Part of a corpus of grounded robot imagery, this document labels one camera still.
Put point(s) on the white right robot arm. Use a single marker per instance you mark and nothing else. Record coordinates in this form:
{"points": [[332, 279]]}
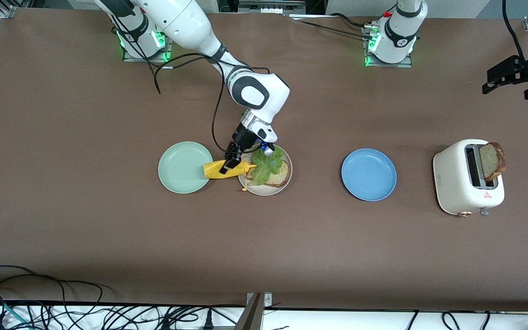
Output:
{"points": [[255, 91]]}

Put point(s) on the light brown bread slice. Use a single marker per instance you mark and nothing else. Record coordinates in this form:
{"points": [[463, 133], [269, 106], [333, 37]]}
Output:
{"points": [[284, 176]]}

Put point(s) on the blue plate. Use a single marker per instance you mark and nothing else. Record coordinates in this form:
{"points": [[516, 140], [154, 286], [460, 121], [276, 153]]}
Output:
{"points": [[368, 174]]}

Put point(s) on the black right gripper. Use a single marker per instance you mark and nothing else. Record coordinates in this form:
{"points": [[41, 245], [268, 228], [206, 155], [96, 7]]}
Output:
{"points": [[242, 138]]}

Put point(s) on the grey metal background equipment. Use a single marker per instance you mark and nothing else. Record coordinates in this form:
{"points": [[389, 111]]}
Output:
{"points": [[271, 5]]}

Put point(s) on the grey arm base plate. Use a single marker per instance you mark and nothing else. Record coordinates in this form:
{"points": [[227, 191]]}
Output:
{"points": [[131, 58], [401, 65]]}

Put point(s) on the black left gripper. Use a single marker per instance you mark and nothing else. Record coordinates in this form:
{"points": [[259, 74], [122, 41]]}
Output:
{"points": [[524, 72]]}

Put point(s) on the yellow squeeze bottle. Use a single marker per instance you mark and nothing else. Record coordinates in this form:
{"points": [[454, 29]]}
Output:
{"points": [[213, 169]]}

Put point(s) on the mint green plate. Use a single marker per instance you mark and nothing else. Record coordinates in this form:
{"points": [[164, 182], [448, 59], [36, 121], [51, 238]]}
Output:
{"points": [[181, 167]]}

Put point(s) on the beige plate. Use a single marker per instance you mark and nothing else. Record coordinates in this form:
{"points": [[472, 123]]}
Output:
{"points": [[264, 191]]}

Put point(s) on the dark crust bread slice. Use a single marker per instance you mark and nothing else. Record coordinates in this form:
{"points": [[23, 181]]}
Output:
{"points": [[491, 161]]}

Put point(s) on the green lettuce leaf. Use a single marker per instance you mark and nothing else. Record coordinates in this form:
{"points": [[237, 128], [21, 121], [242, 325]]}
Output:
{"points": [[266, 167]]}

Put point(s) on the cream white toaster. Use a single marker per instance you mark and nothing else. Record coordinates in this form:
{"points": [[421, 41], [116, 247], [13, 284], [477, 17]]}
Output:
{"points": [[452, 183]]}

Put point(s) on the aluminium camera mount post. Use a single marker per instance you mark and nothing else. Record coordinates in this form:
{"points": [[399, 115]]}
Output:
{"points": [[251, 316]]}

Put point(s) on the black power plug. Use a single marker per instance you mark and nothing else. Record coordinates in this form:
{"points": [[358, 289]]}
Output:
{"points": [[209, 318]]}

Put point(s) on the grey toaster lever knob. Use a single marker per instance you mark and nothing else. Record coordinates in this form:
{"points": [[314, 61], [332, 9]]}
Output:
{"points": [[484, 212]]}

